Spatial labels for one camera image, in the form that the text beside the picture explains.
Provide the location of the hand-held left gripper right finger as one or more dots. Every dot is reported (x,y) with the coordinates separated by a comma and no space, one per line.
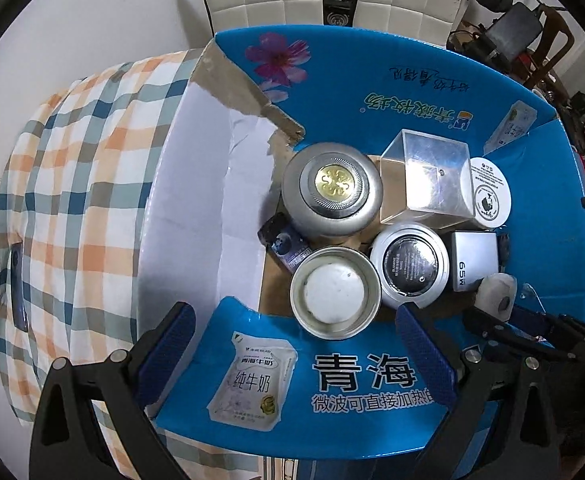
(422,342)

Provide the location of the clear acrylic box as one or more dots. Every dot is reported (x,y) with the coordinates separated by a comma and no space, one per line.
(425,180)

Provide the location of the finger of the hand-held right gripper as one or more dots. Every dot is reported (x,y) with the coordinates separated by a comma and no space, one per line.
(527,317)
(502,335)

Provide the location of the dark smartphone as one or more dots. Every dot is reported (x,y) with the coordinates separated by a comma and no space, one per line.
(18,285)

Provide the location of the plaid blanket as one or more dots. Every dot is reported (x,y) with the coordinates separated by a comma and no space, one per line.
(82,185)

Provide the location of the dark blue small packet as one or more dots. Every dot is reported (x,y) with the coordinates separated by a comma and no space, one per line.
(285,245)

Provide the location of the white tin black lid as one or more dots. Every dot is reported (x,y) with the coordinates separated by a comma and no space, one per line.
(412,265)

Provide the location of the silver rectangular box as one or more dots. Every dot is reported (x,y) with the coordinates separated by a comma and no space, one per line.
(472,260)

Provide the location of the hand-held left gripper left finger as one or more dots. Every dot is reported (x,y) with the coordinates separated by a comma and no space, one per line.
(173,332)

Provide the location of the white computer mouse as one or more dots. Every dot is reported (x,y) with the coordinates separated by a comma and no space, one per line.
(494,292)

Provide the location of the blue printed cardboard box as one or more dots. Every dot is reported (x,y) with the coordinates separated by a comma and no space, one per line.
(342,80)

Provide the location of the silver round tin gold emblem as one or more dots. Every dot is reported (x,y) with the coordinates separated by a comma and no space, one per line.
(332,185)

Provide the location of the black exercise machine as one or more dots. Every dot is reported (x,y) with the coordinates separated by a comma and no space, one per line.
(514,30)

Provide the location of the white round labelled jar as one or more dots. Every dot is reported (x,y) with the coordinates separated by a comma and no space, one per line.
(492,200)

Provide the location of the open metal tin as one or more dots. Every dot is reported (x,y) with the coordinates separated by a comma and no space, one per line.
(335,292)

